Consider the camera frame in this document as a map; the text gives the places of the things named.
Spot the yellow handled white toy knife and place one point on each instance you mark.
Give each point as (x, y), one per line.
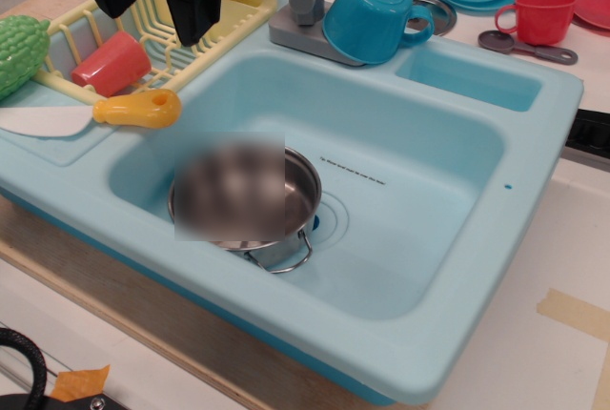
(156, 109)

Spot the stainless steel pot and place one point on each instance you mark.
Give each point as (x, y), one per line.
(254, 200)

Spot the red plastic cup in rack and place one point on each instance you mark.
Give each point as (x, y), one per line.
(113, 66)

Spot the yellow dish drying rack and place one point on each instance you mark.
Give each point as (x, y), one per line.
(76, 34)

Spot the green toy bitter gourd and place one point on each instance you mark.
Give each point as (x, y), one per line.
(25, 43)

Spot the grey toy faucet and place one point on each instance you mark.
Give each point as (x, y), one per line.
(298, 26)

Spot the large teal plastic cup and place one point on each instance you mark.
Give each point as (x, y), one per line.
(372, 31)

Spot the silver metal lid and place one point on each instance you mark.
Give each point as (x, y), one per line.
(443, 14)

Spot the grey plastic spoon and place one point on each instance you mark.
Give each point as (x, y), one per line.
(505, 43)

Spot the wooden base board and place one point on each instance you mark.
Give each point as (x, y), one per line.
(89, 310)

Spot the red plastic mug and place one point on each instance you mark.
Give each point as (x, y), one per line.
(538, 22)

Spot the orange tape piece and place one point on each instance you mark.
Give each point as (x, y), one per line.
(75, 385)

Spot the black device base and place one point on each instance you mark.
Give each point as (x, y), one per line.
(100, 402)

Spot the red plastic plate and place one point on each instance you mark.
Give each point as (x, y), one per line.
(593, 12)

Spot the beige masking tape strip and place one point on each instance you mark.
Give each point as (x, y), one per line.
(575, 313)

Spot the black rail at right edge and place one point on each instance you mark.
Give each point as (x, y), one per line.
(589, 135)

